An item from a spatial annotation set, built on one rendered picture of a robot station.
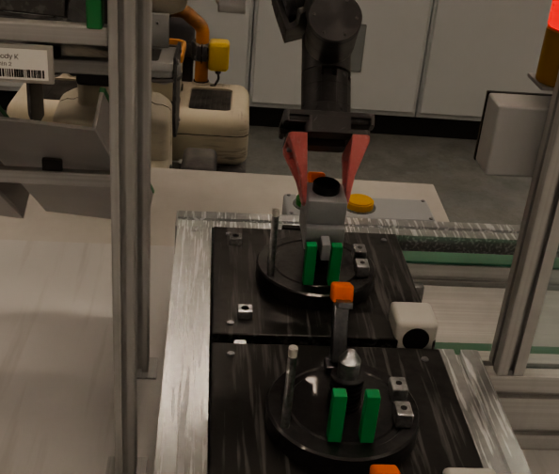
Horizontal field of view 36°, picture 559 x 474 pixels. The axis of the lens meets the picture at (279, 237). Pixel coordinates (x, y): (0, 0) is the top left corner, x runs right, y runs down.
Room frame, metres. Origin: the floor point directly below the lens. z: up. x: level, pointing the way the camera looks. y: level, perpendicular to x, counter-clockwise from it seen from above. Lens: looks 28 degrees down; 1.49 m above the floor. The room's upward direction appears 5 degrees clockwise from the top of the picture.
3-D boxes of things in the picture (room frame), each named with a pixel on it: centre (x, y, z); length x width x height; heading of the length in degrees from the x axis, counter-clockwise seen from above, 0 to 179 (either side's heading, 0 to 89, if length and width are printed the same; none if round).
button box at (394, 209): (1.09, -0.11, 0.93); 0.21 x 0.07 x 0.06; 96
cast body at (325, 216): (0.86, -0.05, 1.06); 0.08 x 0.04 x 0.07; 6
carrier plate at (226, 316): (0.87, -0.05, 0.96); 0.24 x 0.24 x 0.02; 6
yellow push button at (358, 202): (1.09, -0.11, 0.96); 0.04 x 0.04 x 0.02
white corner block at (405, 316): (0.78, -0.15, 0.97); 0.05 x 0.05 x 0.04; 6
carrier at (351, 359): (0.61, -0.07, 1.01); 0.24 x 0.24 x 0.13; 6
